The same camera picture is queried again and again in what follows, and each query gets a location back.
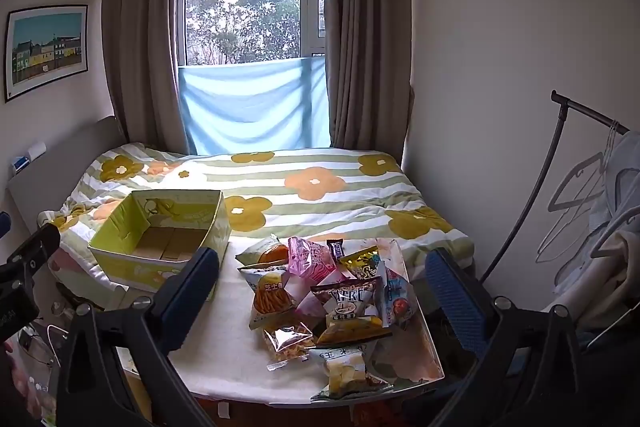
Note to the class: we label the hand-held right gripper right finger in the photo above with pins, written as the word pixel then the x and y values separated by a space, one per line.
pixel 455 302

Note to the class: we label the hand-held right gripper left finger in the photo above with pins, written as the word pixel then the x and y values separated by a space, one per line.
pixel 190 289

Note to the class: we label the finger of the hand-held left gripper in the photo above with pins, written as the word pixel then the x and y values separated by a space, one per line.
pixel 4 225
pixel 36 247

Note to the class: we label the green cardboard box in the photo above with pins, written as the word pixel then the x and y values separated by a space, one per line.
pixel 150 252

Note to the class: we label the blue shrimp snack packet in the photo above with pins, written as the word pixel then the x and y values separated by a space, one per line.
pixel 399 302

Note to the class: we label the white cheese stick snack packet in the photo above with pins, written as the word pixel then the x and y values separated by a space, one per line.
pixel 267 296

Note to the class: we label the brown snack packet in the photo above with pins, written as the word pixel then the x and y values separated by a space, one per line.
pixel 346 304

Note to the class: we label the white green snack packet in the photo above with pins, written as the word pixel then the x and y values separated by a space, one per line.
pixel 346 369

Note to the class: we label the beige headboard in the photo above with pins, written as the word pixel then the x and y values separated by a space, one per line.
pixel 55 167

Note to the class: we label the orange green snack packet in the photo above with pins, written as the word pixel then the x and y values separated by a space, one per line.
pixel 265 253

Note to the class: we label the yellow black snack packet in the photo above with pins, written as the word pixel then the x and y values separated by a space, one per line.
pixel 361 263

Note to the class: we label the clear orange snack packet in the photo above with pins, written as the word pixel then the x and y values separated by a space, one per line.
pixel 288 339

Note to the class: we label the white pink snack packet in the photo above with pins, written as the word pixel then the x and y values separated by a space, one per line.
pixel 306 299

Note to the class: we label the dark chocolate bar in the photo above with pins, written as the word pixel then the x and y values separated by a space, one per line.
pixel 336 249

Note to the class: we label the floral striped blanket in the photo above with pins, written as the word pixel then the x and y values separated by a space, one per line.
pixel 310 187

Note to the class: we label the black clothes rack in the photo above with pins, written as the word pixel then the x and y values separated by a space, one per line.
pixel 545 167

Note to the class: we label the hanging light clothes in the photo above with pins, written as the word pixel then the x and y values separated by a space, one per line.
pixel 612 227

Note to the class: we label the light blue cloth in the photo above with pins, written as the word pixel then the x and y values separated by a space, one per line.
pixel 252 107

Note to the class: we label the brown curtain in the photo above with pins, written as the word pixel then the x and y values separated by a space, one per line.
pixel 142 37
pixel 367 37

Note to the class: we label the framed wall picture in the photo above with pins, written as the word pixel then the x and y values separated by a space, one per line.
pixel 45 49

